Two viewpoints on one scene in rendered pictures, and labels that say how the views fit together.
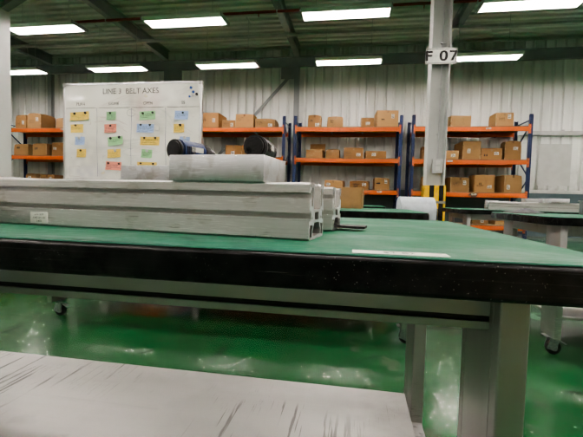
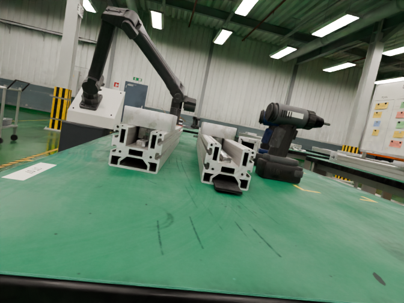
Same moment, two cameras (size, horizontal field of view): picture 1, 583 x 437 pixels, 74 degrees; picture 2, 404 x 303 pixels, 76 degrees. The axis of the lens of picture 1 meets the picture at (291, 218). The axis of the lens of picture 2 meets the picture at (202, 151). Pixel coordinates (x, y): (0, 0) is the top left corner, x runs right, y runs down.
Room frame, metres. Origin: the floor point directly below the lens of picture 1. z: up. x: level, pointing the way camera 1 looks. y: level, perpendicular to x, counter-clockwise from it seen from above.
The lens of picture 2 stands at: (0.56, -0.57, 0.90)
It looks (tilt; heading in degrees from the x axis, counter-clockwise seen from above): 6 degrees down; 71
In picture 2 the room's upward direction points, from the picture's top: 11 degrees clockwise
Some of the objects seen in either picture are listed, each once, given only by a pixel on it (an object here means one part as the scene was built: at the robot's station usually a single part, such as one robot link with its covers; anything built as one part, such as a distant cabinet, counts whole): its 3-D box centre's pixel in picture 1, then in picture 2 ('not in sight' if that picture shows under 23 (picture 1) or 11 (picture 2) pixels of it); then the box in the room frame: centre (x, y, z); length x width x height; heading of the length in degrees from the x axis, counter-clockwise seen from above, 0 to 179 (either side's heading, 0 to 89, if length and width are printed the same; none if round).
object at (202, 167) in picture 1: (229, 178); (152, 124); (0.65, 0.10, 0.87); 0.16 x 0.11 x 0.07; 74
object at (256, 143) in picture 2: not in sight; (246, 147); (1.15, 0.52, 0.83); 0.11 x 0.10 x 0.10; 143
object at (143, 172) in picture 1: (166, 181); (216, 134); (0.90, 0.29, 0.87); 0.16 x 0.11 x 0.07; 74
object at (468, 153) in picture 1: (463, 175); not in sight; (10.00, -4.40, 1.55); 2.83 x 0.98 x 3.10; 81
